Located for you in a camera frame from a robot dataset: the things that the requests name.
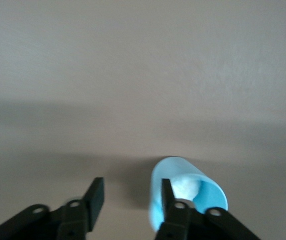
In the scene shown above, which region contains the light blue plastic cup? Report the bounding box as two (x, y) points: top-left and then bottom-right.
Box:
(147, 156), (228, 230)

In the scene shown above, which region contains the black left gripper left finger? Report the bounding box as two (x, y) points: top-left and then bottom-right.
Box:
(0, 177), (106, 240)

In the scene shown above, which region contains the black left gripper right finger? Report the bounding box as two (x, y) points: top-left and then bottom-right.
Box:
(154, 178), (261, 240)

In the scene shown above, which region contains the white cotton ball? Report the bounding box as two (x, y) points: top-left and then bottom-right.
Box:
(171, 173), (201, 201)

